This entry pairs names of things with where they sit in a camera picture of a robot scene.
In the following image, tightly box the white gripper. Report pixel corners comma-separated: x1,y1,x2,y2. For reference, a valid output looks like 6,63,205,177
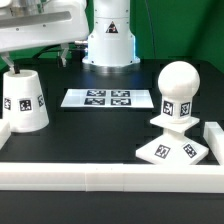
0,0,89,74

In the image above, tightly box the white lamp shade cone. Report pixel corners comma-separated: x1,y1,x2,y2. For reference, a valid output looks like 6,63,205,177
3,70,49,133

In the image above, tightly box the white lamp bulb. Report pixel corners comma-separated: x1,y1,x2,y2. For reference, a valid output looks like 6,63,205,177
158,61,200,124

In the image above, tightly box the white lamp base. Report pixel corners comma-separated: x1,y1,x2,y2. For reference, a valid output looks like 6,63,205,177
136,115,209,165

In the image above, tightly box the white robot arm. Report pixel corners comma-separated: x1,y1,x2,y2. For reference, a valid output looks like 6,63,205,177
0,0,140,74

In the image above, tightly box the white marker sheet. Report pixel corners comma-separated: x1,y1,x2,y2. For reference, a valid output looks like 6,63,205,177
61,89,154,108

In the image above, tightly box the white U-shaped fence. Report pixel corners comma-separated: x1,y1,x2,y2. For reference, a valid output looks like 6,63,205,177
0,119,224,194

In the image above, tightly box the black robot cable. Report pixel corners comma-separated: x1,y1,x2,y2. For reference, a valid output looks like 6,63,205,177
32,40,89,62

